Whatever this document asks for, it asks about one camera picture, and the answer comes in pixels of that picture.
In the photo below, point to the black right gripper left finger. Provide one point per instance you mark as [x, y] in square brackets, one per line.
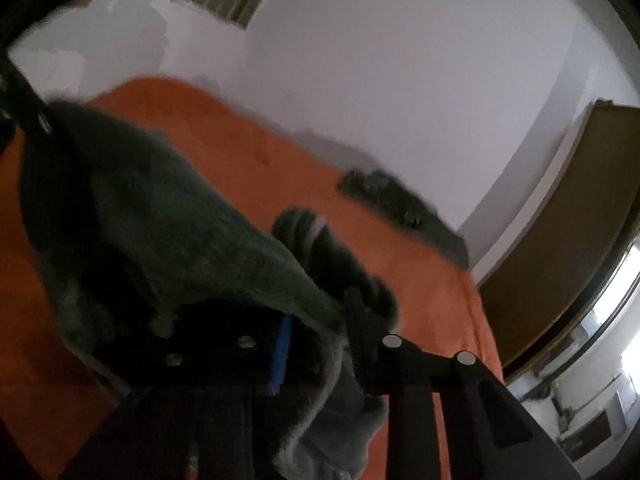
[205, 401]

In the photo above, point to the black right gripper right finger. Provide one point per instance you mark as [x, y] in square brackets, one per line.
[452, 412]

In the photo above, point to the dark grey fleece garment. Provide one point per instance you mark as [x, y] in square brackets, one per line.
[128, 236]

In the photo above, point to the dark folded clothes pile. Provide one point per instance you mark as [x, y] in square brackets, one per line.
[386, 195]

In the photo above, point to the brown wooden door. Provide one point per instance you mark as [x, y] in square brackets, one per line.
[547, 279]

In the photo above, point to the orange fleece bed blanket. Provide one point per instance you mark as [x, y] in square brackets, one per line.
[49, 402]

